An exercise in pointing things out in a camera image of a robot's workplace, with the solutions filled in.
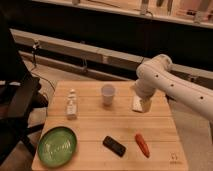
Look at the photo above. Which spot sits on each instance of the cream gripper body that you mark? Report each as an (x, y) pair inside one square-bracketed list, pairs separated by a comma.
[(145, 105)]

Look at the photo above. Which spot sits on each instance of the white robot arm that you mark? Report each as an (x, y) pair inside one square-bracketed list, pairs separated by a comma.
[(155, 74)]

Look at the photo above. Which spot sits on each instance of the white folded napkin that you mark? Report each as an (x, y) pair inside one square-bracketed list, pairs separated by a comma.
[(136, 104)]

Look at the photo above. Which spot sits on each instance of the orange carrot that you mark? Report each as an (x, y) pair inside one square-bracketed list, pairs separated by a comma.
[(142, 145)]

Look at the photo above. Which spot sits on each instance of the black mobile phone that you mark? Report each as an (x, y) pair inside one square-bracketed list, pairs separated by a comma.
[(114, 146)]

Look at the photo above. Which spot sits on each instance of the small clear plastic bottle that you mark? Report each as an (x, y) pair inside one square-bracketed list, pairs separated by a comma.
[(71, 109)]

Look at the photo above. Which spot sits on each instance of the green round plate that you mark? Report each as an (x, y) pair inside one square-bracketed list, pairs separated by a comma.
[(57, 146)]

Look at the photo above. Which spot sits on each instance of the black office chair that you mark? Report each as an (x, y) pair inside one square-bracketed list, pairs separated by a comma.
[(19, 95)]

